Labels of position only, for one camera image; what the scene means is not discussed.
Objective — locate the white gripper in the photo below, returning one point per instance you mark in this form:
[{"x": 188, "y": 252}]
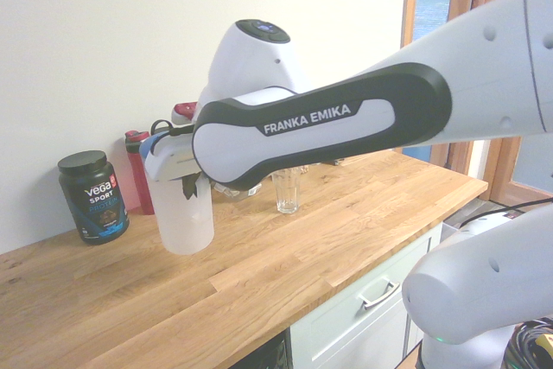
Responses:
[{"x": 170, "y": 161}]

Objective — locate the translucent pitcher with blue lid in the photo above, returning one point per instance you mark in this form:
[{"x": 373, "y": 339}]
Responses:
[{"x": 186, "y": 226}]

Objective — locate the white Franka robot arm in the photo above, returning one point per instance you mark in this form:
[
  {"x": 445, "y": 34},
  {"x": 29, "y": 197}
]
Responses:
[{"x": 324, "y": 127}]

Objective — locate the red water bottle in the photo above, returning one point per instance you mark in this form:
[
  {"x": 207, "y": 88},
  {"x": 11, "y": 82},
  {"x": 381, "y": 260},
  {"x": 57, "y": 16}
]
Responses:
[{"x": 138, "y": 183}]

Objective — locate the glass container with teal lid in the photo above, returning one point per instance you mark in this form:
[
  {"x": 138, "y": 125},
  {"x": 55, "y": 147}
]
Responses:
[{"x": 242, "y": 192}]

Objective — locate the black protein powder tub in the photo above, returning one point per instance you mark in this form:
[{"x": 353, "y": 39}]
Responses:
[{"x": 93, "y": 196}]

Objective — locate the clear drinking glass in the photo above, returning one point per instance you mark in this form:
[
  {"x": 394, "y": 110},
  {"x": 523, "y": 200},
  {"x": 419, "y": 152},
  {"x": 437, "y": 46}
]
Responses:
[{"x": 286, "y": 196}]

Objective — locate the black dishwasher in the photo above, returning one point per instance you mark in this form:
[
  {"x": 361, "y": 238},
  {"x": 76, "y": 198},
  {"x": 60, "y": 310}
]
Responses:
[{"x": 268, "y": 354}]

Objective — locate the white cabinet drawer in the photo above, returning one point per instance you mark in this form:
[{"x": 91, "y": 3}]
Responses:
[{"x": 345, "y": 321}]

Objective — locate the white plastic bin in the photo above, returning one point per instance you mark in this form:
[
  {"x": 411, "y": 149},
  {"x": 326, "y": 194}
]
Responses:
[{"x": 450, "y": 229}]

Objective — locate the wooden door with glass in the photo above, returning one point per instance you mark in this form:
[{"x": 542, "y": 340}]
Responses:
[{"x": 503, "y": 161}]

